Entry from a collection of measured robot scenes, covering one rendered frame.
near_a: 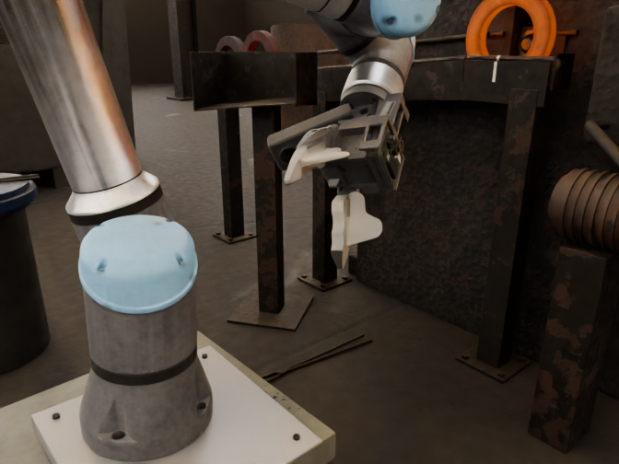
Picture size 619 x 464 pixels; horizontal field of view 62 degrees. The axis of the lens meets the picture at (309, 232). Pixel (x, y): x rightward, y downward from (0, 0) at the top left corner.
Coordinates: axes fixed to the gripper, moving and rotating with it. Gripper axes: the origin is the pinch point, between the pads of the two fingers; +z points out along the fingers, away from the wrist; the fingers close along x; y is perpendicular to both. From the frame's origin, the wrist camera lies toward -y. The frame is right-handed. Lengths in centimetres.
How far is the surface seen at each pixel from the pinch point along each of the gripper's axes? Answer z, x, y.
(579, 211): -31, 35, 25
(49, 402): 21.2, 7.7, -34.9
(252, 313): -27, 72, -59
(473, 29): -75, 25, 5
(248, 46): -109, 36, -74
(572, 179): -36, 33, 24
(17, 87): -125, 39, -222
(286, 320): -26, 74, -49
